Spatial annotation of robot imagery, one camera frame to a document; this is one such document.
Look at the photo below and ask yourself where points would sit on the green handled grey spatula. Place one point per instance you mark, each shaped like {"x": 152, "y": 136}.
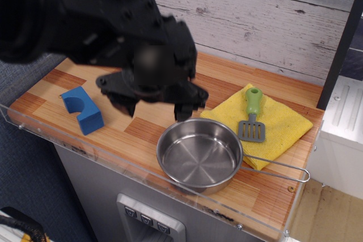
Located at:
{"x": 252, "y": 130}

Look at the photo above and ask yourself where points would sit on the grey cabinet front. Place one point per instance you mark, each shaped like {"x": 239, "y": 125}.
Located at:
{"x": 97, "y": 187}

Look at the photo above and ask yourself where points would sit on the clear acrylic table guard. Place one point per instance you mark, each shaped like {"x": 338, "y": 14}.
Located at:
{"x": 254, "y": 204}

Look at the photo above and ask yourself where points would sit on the dark right vertical post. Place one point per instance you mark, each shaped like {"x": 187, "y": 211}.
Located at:
{"x": 342, "y": 50}

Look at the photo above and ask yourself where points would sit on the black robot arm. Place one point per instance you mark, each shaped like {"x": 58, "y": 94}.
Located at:
{"x": 30, "y": 28}

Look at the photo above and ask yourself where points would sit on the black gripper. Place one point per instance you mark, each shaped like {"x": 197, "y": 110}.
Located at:
{"x": 156, "y": 53}

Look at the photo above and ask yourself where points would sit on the white plastic box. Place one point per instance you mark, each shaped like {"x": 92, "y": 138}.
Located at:
{"x": 336, "y": 158}

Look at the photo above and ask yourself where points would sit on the silver button panel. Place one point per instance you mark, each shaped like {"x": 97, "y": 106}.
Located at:
{"x": 144, "y": 223}

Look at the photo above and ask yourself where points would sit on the blue wooden arch block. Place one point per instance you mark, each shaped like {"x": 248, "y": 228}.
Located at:
{"x": 90, "y": 117}

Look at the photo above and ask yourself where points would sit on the stainless steel pot with handle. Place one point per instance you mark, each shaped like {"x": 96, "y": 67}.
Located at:
{"x": 201, "y": 156}

